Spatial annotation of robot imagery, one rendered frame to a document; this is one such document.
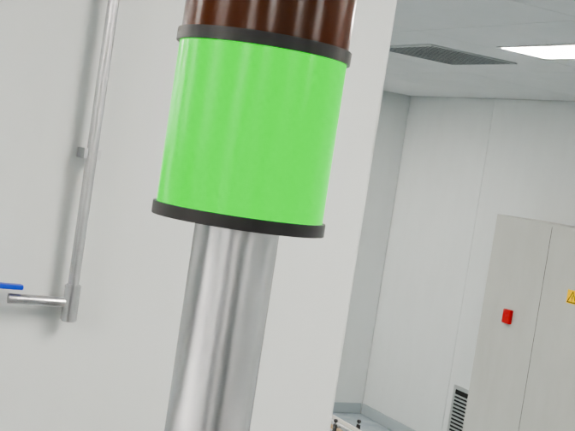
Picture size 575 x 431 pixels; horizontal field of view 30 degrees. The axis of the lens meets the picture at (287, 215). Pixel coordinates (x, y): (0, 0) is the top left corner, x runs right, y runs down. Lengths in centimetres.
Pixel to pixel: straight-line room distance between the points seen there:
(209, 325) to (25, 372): 150
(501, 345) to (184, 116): 756
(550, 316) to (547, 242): 51
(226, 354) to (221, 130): 6
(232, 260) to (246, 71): 5
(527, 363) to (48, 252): 609
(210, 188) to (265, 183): 2
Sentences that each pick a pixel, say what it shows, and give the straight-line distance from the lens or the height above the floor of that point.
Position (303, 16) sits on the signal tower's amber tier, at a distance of 29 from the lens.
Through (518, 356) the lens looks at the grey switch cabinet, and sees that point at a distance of 770.
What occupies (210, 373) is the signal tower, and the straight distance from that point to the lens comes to 31.
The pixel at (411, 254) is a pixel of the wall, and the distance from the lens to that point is 953.
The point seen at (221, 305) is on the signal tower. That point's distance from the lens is 30.
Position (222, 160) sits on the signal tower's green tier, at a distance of 29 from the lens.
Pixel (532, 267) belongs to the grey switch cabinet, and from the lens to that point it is 764.
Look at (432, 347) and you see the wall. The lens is 920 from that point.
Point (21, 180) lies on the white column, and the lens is 174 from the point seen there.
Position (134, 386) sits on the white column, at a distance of 186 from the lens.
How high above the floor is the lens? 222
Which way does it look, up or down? 3 degrees down
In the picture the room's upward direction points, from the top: 9 degrees clockwise
